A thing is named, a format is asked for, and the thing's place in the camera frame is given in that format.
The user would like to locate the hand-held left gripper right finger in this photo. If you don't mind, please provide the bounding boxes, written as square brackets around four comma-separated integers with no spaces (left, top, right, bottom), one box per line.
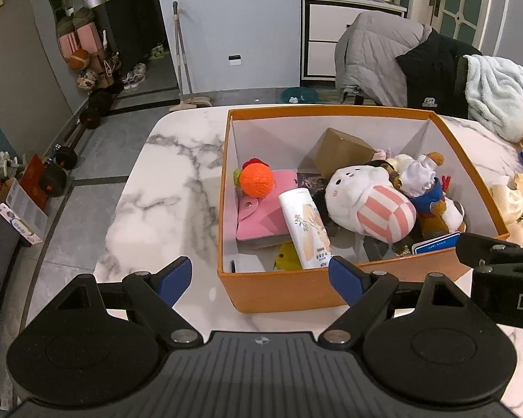
[317,256,490,351]

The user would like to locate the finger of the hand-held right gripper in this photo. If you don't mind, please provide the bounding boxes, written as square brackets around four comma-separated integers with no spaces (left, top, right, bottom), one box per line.
[455,232,523,276]

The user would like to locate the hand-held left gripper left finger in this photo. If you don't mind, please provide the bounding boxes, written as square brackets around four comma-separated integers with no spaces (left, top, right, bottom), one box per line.
[52,256,202,350]

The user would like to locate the orange cardboard box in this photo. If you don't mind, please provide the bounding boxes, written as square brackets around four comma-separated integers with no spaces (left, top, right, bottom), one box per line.
[217,104,512,315]

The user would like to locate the blue card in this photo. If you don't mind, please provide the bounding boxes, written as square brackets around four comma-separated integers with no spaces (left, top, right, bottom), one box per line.
[411,232,463,256]

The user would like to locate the yellow tape measure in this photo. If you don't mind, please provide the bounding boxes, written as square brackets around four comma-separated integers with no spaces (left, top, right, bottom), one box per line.
[273,241,304,271]

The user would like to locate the white printed pouch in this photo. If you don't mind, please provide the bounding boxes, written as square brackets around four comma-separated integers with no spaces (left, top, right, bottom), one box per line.
[278,187,334,271]

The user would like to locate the white dog plush striped cup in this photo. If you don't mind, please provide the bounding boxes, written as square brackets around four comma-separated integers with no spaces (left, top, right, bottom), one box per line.
[324,159,418,244]

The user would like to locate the brown plush blue outfit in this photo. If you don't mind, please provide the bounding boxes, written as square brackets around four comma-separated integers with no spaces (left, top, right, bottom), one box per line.
[394,152,467,238]

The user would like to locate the pink snap wallet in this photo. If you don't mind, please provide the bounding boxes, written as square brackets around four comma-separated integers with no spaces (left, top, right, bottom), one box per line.
[235,170,302,251]

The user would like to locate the purple printed card box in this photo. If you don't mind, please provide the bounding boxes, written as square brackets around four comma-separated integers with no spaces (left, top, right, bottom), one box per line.
[296,172,332,201]

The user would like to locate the gold brown box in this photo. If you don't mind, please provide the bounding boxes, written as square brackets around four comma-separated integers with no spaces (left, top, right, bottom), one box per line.
[316,127,376,179]

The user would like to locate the orange crochet ball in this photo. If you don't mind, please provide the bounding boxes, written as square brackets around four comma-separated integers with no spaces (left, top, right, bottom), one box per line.
[238,163,275,197]

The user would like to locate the light blue towel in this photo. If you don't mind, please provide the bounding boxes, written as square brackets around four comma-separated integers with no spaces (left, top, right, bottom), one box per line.
[464,54,523,142]

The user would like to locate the black dumbbell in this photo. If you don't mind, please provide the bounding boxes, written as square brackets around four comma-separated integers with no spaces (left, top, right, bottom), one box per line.
[79,89,114,130]
[39,143,77,197]

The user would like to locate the white blue cardboard box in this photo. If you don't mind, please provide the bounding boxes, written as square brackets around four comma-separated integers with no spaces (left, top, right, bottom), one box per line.
[0,178,49,247]

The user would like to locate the red cardboard box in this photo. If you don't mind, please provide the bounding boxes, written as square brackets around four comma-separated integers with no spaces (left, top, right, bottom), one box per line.
[20,153,51,212]

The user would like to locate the black jacket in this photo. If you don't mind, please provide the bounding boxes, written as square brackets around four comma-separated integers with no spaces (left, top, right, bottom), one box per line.
[394,28,485,121]

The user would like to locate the teal basin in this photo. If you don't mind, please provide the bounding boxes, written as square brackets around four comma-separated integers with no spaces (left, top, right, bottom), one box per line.
[277,86,320,105]

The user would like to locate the white sneakers pair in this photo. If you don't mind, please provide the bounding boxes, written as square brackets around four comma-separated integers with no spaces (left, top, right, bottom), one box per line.
[121,63,148,90]

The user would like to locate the patterned ball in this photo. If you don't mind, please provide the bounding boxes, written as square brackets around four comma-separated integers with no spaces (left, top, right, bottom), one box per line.
[77,69,99,92]

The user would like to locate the broom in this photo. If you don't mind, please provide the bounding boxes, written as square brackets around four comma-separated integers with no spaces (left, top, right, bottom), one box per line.
[169,1,212,113]

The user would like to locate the grey puffer jacket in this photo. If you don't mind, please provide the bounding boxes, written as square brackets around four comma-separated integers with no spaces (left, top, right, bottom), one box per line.
[335,11,432,108]

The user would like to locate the basketball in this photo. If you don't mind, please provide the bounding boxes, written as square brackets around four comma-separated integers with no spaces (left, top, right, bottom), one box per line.
[68,48,90,71]

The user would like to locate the white vanity cabinet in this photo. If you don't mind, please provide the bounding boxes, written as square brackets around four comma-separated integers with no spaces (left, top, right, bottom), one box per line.
[300,0,409,82]

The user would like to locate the glass panel door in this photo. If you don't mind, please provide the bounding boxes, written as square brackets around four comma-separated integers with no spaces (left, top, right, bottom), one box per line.
[407,0,496,53]

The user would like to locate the black cabinet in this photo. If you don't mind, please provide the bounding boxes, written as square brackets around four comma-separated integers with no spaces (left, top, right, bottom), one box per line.
[89,0,167,80]

